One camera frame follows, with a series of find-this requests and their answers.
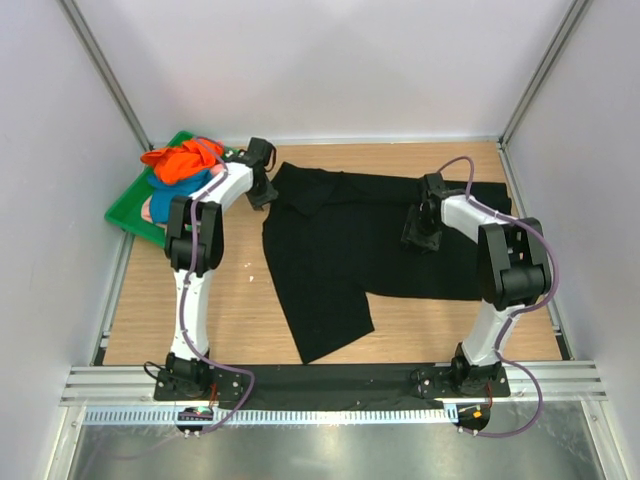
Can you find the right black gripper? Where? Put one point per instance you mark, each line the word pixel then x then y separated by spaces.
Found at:
pixel 427 244

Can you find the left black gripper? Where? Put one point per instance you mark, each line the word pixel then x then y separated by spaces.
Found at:
pixel 258 203

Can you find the black t shirt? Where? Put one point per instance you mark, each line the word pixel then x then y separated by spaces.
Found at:
pixel 332 238

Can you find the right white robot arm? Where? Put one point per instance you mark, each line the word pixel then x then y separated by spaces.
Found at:
pixel 513 270

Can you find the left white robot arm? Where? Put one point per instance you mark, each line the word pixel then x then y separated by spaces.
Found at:
pixel 194 246

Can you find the orange t shirt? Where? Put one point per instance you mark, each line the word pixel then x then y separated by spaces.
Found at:
pixel 182 160

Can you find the blue t shirt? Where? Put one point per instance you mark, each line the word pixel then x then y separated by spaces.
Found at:
pixel 163 193

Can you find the pink t shirt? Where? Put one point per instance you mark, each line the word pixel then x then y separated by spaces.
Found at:
pixel 219 172

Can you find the green plastic tray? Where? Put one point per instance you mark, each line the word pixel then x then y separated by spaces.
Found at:
pixel 126 211

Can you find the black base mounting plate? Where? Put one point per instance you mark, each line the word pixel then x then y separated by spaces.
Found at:
pixel 196 380

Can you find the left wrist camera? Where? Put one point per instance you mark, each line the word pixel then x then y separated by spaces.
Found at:
pixel 259 153

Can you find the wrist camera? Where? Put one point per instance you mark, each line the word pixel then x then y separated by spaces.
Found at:
pixel 259 153
pixel 433 187

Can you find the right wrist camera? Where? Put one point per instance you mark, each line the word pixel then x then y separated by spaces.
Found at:
pixel 433 187

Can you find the left aluminium corner post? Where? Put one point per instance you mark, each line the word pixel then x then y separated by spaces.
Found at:
pixel 90 44

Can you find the aluminium corner post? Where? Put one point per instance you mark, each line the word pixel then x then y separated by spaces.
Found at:
pixel 90 44
pixel 570 21

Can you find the right aluminium corner post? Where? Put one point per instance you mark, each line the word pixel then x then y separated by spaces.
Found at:
pixel 570 21

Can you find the slotted grey cable duct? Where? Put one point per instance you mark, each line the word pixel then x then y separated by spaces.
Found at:
pixel 192 416

